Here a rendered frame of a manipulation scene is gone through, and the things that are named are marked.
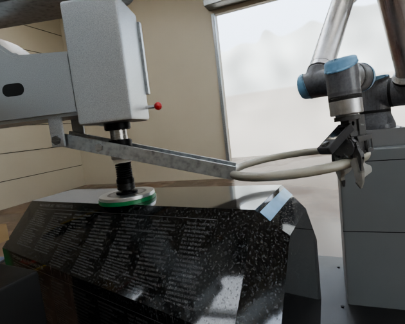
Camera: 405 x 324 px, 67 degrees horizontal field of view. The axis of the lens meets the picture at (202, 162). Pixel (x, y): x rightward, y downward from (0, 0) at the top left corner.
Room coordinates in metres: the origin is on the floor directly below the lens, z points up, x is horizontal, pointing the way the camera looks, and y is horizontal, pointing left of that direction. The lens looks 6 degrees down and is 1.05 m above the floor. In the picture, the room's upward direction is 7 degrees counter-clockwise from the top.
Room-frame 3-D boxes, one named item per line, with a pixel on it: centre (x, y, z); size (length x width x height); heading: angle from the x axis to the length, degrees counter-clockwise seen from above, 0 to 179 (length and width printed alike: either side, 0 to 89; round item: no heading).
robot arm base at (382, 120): (1.65, -0.95, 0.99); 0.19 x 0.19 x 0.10
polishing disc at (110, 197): (1.18, 0.31, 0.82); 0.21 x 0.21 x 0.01
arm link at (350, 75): (0.91, -0.43, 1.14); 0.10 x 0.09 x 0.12; 134
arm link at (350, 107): (0.90, -0.43, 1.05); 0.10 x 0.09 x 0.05; 24
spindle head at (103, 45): (1.19, 0.39, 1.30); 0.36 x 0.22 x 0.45; 83
